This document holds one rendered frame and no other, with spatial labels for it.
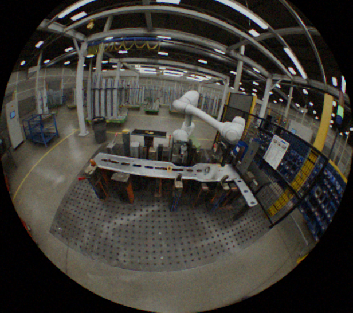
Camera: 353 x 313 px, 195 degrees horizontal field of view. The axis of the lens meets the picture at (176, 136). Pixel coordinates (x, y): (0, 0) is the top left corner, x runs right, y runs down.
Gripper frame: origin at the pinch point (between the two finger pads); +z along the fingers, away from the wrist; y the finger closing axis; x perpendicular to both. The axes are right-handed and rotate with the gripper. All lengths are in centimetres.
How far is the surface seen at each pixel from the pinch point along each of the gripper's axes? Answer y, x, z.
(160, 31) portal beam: -243, -107, -234
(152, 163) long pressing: -6, -62, 10
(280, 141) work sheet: 10, 54, -31
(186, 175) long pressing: 6.5, -33.1, 9.7
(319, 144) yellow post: 49, 58, -48
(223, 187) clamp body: 22.8, -8.3, 5.8
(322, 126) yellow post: 46, 58, -62
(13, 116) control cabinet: -13, -699, -29
